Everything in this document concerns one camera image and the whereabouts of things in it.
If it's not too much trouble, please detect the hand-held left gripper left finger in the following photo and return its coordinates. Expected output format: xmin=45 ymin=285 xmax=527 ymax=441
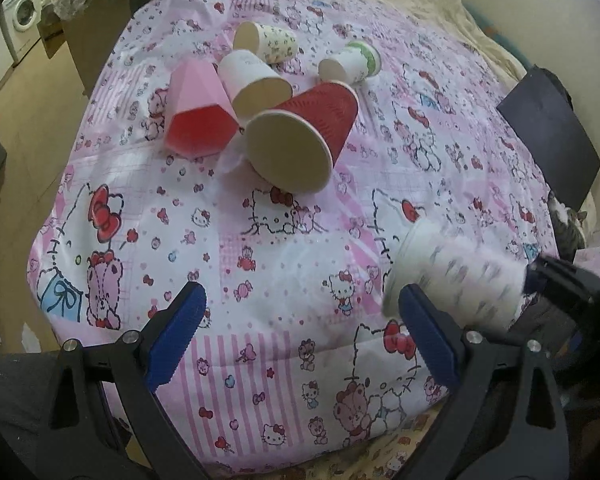
xmin=49 ymin=281 xmax=212 ymax=480

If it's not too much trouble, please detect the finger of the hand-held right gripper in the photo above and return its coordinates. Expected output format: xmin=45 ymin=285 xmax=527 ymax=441
xmin=525 ymin=255 xmax=600 ymax=311

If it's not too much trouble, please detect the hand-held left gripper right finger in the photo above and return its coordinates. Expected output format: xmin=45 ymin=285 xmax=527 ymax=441
xmin=398 ymin=283 xmax=570 ymax=480

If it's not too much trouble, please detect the white cup with grey print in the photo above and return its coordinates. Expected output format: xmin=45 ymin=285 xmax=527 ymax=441
xmin=383 ymin=219 xmax=528 ymax=333

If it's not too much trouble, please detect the pink faceted cup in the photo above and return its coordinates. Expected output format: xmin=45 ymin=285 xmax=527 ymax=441
xmin=164 ymin=58 xmax=241 ymax=157

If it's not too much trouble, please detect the red ribbed paper cup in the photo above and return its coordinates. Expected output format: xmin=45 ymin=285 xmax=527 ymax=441
xmin=245 ymin=81 xmax=360 ymax=195

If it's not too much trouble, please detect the plain white paper cup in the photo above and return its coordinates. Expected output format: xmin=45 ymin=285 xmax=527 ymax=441
xmin=217 ymin=50 xmax=294 ymax=117

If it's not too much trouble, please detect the small green-rimmed white cup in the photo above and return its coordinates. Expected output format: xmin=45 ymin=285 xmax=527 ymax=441
xmin=318 ymin=41 xmax=382 ymax=83

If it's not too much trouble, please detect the white cup with green print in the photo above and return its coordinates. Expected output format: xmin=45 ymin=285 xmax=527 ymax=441
xmin=233 ymin=21 xmax=301 ymax=64

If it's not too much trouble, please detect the tabby cat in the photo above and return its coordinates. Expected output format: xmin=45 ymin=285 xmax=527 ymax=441
xmin=547 ymin=192 xmax=590 ymax=263

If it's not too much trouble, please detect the pink cartoon printed blanket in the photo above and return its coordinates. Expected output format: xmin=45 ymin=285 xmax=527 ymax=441
xmin=26 ymin=0 xmax=561 ymax=446

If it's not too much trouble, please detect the brown cardboard box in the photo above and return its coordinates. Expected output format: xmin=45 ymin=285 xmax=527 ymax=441
xmin=36 ymin=0 xmax=153 ymax=98

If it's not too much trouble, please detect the white washing machine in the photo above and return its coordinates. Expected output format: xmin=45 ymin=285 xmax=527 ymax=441
xmin=0 ymin=0 xmax=49 ymax=61

